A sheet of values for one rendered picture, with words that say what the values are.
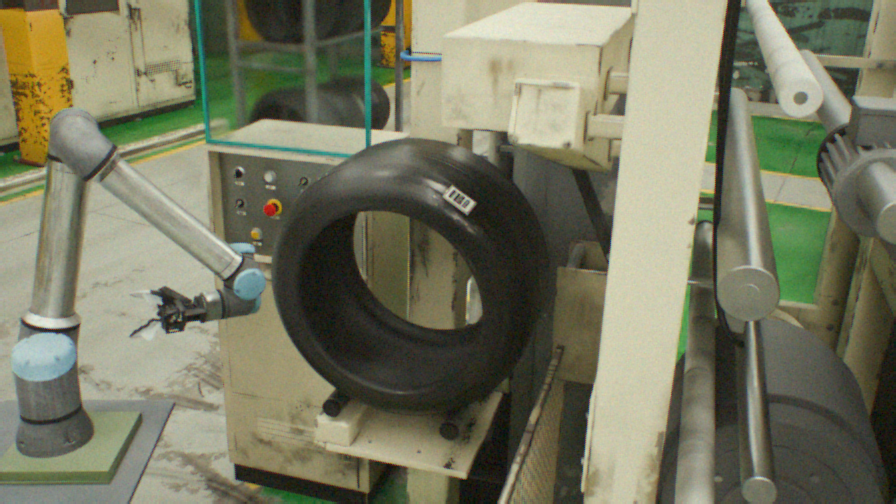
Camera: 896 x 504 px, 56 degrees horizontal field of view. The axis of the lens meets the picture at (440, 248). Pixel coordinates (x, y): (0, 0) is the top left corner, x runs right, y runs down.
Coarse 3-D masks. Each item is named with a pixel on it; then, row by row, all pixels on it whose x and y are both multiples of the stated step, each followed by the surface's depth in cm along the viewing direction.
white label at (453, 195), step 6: (450, 192) 166; (456, 192) 166; (450, 198) 165; (456, 198) 165; (462, 198) 166; (468, 198) 167; (456, 204) 165; (462, 204) 165; (468, 204) 166; (474, 204) 166; (462, 210) 164; (468, 210) 165
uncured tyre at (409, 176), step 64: (320, 192) 174; (384, 192) 168; (512, 192) 181; (320, 256) 208; (512, 256) 168; (320, 320) 203; (384, 320) 212; (512, 320) 171; (384, 384) 186; (448, 384) 179
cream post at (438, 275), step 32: (416, 0) 191; (448, 0) 189; (416, 32) 194; (448, 32) 191; (416, 64) 196; (416, 96) 199; (416, 128) 202; (448, 128) 199; (416, 224) 211; (416, 256) 214; (448, 256) 211; (416, 288) 217; (448, 288) 214; (416, 320) 220; (448, 320) 218; (416, 480) 239; (448, 480) 236
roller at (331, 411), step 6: (336, 390) 195; (330, 396) 193; (336, 396) 193; (342, 396) 194; (324, 402) 192; (330, 402) 191; (336, 402) 191; (342, 402) 193; (324, 408) 192; (330, 408) 192; (336, 408) 191; (342, 408) 193; (330, 414) 192; (336, 414) 192
